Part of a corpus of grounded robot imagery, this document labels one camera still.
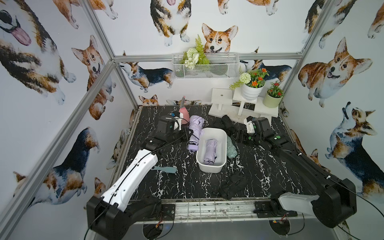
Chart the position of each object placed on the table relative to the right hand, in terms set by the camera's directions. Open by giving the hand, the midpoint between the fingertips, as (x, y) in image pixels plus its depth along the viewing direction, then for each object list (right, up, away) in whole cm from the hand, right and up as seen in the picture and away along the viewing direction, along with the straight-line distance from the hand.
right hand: (234, 136), depth 80 cm
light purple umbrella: (-20, +7, -2) cm, 22 cm away
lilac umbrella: (-12, -11, +11) cm, 20 cm away
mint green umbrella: (0, -10, +10) cm, 14 cm away
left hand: (-21, +5, -4) cm, 22 cm away
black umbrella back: (-1, +6, +24) cm, 25 cm away
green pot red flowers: (+27, +23, +11) cm, 37 cm away
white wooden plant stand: (-2, +20, +27) cm, 34 cm away
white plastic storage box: (-6, -1, +11) cm, 13 cm away
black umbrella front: (-1, -25, -2) cm, 25 cm away
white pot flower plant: (+11, +29, +4) cm, 31 cm away
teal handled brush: (-37, -21, +8) cm, 43 cm away
